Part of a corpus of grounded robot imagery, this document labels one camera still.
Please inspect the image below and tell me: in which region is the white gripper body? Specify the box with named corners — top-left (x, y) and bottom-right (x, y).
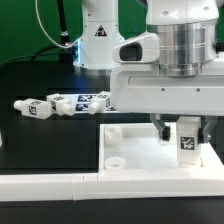
top-left (110, 61), bottom-right (224, 116)

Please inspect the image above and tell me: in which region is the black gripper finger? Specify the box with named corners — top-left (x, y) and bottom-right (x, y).
top-left (198, 116), bottom-right (217, 144)
top-left (150, 113), bottom-right (170, 140)

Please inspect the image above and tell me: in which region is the white square table top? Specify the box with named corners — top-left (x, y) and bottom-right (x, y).
top-left (99, 123), bottom-right (224, 171)

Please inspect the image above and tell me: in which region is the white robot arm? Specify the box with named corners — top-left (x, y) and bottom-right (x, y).
top-left (74, 0), bottom-right (224, 143)

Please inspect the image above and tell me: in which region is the white sheet with tags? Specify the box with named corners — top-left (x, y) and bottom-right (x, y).
top-left (64, 93), bottom-right (116, 114)

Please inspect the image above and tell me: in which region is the white L-shaped fence wall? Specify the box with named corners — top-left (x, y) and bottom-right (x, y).
top-left (0, 168), bottom-right (224, 202)

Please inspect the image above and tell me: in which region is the black cable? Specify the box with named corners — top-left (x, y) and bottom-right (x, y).
top-left (0, 45), bottom-right (74, 69)

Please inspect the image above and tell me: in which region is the grey cable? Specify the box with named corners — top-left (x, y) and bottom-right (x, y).
top-left (34, 0), bottom-right (81, 50)

